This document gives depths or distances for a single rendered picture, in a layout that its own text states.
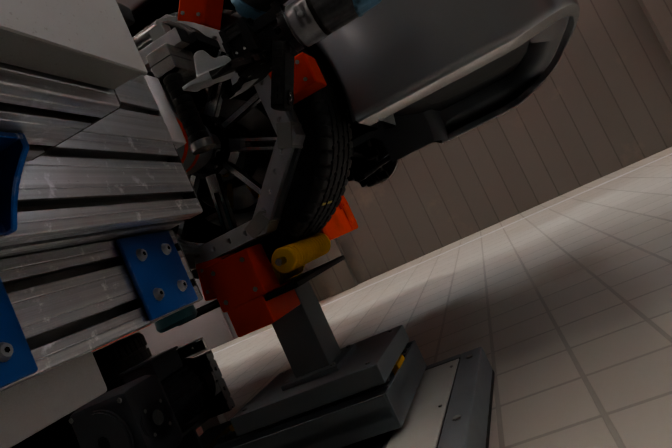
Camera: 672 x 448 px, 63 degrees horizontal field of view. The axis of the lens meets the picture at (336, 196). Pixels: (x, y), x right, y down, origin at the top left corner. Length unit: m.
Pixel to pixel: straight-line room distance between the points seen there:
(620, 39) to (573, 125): 0.86
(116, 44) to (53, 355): 0.23
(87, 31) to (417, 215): 5.26
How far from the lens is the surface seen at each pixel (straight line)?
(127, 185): 0.55
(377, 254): 5.65
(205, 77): 0.94
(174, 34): 1.09
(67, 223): 0.47
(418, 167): 5.54
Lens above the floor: 0.50
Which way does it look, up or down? 4 degrees up
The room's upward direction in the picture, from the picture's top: 25 degrees counter-clockwise
